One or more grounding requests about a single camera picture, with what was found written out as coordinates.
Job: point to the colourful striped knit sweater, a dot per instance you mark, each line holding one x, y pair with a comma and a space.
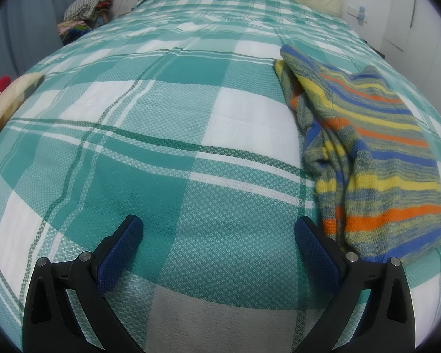
382, 154

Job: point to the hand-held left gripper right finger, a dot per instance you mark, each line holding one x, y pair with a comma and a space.
316, 253

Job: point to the blue curtain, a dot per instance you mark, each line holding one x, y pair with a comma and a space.
22, 18

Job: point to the pile of folded clothes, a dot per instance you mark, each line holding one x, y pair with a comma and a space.
82, 13

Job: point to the white wardrobe door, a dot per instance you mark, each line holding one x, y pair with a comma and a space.
408, 7

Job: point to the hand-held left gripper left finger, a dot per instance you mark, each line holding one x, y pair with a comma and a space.
119, 253

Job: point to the green white plaid bed blanket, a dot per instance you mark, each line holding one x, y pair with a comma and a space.
169, 136

